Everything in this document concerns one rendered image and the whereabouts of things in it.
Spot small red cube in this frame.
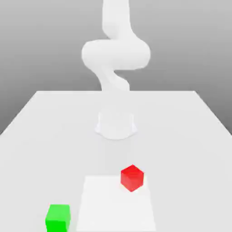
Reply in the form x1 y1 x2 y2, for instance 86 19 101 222
120 164 145 193

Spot small green cube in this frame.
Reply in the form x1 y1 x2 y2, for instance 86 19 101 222
45 204 71 232

